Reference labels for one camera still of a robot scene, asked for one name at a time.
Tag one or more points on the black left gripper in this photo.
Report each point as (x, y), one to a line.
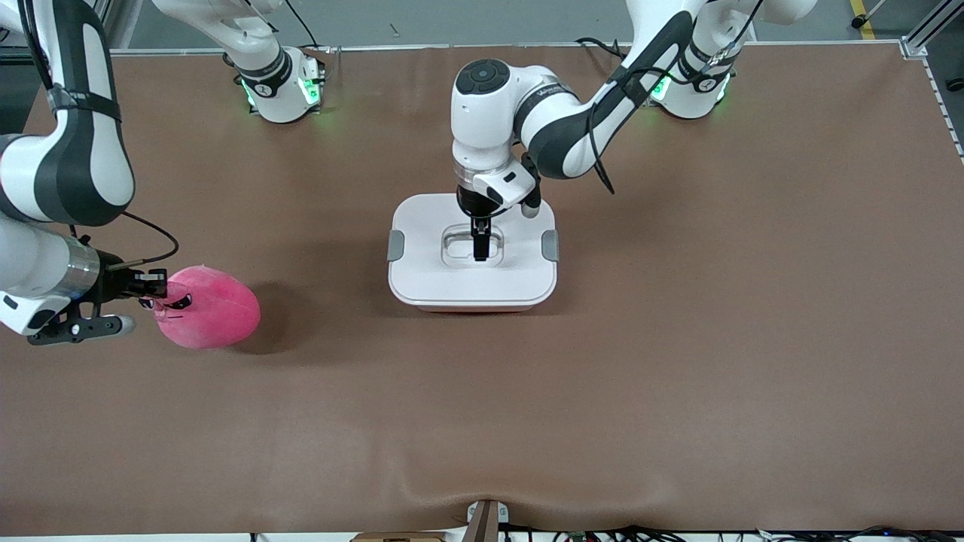
(472, 203)

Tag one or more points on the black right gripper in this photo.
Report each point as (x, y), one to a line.
(117, 284)

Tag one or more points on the pink plush toy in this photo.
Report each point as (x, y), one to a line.
(218, 316)

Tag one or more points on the white lid with grey clips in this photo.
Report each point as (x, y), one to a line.
(422, 278)

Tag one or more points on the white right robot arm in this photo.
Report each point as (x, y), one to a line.
(75, 165)

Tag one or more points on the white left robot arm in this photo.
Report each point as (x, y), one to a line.
(489, 113)

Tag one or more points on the pink plastic box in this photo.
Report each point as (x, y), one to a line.
(474, 308)

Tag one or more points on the brown table mat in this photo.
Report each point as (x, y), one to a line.
(482, 421)

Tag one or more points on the brown cardboard piece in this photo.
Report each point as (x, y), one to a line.
(399, 537)

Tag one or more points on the black stand foot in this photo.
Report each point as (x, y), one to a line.
(857, 22)

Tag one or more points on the black round object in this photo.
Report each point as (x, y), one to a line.
(956, 84)

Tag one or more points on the brown post with bracket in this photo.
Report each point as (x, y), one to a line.
(483, 523)

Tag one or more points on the short dotted table edge rail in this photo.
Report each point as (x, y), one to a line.
(943, 102)

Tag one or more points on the aluminium frame strut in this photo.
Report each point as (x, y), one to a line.
(922, 34)

